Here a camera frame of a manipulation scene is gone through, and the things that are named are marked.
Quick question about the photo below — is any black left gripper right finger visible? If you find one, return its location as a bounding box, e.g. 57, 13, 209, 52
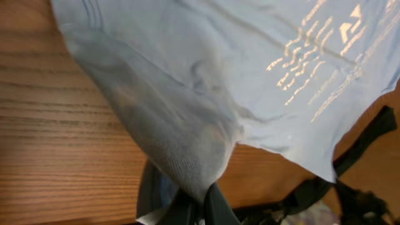
204, 182, 241, 225

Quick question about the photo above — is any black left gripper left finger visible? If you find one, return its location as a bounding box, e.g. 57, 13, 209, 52
157, 189, 197, 225

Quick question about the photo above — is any light blue printed t-shirt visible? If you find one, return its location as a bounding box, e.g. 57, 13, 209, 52
51, 0, 399, 224

